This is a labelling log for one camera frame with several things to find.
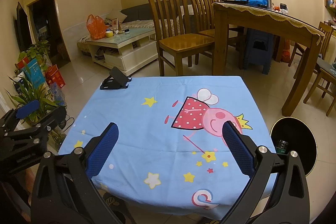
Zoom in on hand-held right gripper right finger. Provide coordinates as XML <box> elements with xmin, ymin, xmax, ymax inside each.
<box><xmin>220</xmin><ymin>120</ymin><xmax>311</xmax><ymax>224</ymax></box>

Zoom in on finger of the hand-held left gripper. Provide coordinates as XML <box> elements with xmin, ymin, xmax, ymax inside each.
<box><xmin>5</xmin><ymin>106</ymin><xmax>68</xmax><ymax>147</ymax></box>
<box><xmin>0</xmin><ymin>99</ymin><xmax>40</xmax><ymax>133</ymax></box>

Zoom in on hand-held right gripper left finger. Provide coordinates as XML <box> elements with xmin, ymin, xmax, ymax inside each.
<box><xmin>30</xmin><ymin>122</ymin><xmax>126</xmax><ymax>224</ymax></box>

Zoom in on black trash bin gold rim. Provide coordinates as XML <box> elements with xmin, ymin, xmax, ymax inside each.
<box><xmin>270</xmin><ymin>117</ymin><xmax>318</xmax><ymax>177</ymax></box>

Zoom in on person's left forearm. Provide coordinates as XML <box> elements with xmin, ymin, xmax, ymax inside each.
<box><xmin>0</xmin><ymin>169</ymin><xmax>36</xmax><ymax>216</ymax></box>

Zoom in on long-leaf green potted plant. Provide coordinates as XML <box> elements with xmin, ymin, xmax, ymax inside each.
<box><xmin>5</xmin><ymin>74</ymin><xmax>67</xmax><ymax>132</ymax></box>

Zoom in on blue gift box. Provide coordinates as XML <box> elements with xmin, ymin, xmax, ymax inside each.
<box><xmin>20</xmin><ymin>58</ymin><xmax>47</xmax><ymax>90</ymax></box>

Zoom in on red gift box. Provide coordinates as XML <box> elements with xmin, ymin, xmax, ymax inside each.
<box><xmin>45</xmin><ymin>64</ymin><xmax>66</xmax><ymax>89</ymax></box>

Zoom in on plastic bottle green label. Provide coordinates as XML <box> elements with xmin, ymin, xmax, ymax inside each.
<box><xmin>275</xmin><ymin>139</ymin><xmax>289</xmax><ymax>155</ymax></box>

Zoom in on blue cartoon printed tablecloth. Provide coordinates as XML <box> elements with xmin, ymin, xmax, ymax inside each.
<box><xmin>58</xmin><ymin>75</ymin><xmax>279</xmax><ymax>220</ymax></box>

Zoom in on trailing green potted plant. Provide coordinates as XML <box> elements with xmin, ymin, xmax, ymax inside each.
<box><xmin>18</xmin><ymin>40</ymin><xmax>51</xmax><ymax>70</ymax></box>

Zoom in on black folding phone stand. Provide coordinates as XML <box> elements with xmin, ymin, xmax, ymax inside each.
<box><xmin>100</xmin><ymin>67</ymin><xmax>133</xmax><ymax>90</ymax></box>

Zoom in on black flat television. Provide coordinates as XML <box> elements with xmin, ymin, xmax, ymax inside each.
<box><xmin>14</xmin><ymin>2</ymin><xmax>33</xmax><ymax>53</ymax></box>

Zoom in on wooden dining table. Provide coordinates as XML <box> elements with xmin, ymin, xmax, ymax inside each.
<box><xmin>212</xmin><ymin>2</ymin><xmax>325</xmax><ymax>117</ymax></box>

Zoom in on blue plastic stool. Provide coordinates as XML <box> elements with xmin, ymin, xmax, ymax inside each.
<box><xmin>241</xmin><ymin>27</ymin><xmax>275</xmax><ymax>75</ymax></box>

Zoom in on white glass coffee table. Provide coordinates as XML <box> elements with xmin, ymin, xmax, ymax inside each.
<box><xmin>85</xmin><ymin>27</ymin><xmax>159</xmax><ymax>77</ymax></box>

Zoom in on orange plastic bag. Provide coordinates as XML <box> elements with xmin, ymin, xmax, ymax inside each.
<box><xmin>87</xmin><ymin>14</ymin><xmax>107</xmax><ymax>41</ymax></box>

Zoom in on red plastic bag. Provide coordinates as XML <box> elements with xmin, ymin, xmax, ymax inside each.
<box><xmin>281</xmin><ymin>40</ymin><xmax>293</xmax><ymax>63</ymax></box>

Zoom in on wooden chair with cushion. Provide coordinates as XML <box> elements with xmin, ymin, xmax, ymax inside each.
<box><xmin>303</xmin><ymin>59</ymin><xmax>336</xmax><ymax>117</ymax></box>

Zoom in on wooden slat-back chair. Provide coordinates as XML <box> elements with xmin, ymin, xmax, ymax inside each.
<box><xmin>288</xmin><ymin>21</ymin><xmax>334</xmax><ymax>79</ymax></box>
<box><xmin>187</xmin><ymin>0</ymin><xmax>246</xmax><ymax>67</ymax></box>
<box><xmin>146</xmin><ymin>0</ymin><xmax>216</xmax><ymax>77</ymax></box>

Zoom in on beige throw pillow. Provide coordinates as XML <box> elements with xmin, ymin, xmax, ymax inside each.
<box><xmin>105</xmin><ymin>9</ymin><xmax>124</xmax><ymax>23</ymax></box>

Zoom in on dark blue seat cushion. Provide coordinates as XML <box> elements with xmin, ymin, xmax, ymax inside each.
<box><xmin>316</xmin><ymin>59</ymin><xmax>336</xmax><ymax>73</ymax></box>

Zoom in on grey sofa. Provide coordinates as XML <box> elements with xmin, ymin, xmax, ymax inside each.
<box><xmin>77</xmin><ymin>4</ymin><xmax>195</xmax><ymax>56</ymax></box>

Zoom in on beige lace table cover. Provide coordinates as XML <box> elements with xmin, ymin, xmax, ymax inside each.
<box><xmin>212</xmin><ymin>1</ymin><xmax>325</xmax><ymax>45</ymax></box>

